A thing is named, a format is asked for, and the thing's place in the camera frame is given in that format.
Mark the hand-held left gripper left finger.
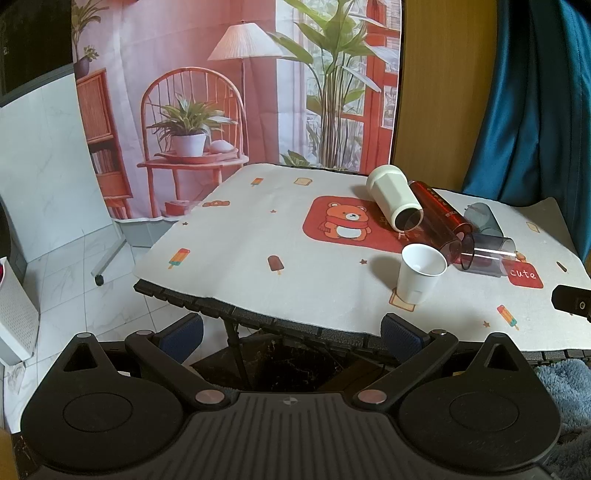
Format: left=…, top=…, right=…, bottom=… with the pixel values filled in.
left=59, top=313, right=232, bottom=409

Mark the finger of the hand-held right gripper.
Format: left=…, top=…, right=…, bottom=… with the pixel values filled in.
left=551, top=285, right=591, bottom=320

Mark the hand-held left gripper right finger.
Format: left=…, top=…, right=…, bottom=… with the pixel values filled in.
left=353, top=312, right=533, bottom=411

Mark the clear grey plastic cup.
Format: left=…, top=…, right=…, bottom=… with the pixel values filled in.
left=459, top=232, right=517, bottom=278

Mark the red translucent cup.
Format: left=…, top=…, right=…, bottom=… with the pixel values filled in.
left=408, top=180, right=475, bottom=265

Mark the cream plastic cup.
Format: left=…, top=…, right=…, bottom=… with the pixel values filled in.
left=366, top=164, right=425, bottom=232

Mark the white paper cup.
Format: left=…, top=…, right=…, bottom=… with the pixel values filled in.
left=396, top=243, right=449, bottom=305

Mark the small grey plastic cup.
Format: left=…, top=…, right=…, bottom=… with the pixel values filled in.
left=464, top=202, right=503, bottom=240

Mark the black folding table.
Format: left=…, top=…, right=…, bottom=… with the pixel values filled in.
left=133, top=280, right=591, bottom=393

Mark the fluffy blue-grey rug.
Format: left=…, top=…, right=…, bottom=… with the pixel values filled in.
left=529, top=357, right=591, bottom=469

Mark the grey backdrop stand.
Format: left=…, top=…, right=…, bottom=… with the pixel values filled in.
left=91, top=220, right=180, bottom=286

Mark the bear print tablecloth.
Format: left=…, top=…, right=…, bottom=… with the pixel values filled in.
left=133, top=163, right=591, bottom=354

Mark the white perforated basket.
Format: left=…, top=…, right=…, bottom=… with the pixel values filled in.
left=0, top=257, right=40, bottom=366

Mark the blue curtain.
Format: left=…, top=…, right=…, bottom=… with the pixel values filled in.
left=462, top=0, right=591, bottom=208

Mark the printed room backdrop cloth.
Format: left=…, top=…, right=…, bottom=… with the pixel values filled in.
left=70, top=0, right=403, bottom=224

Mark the wooden cabinet panel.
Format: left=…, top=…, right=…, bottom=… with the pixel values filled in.
left=390, top=0, right=501, bottom=193

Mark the dark window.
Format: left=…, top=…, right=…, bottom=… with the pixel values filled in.
left=0, top=0, right=75, bottom=108

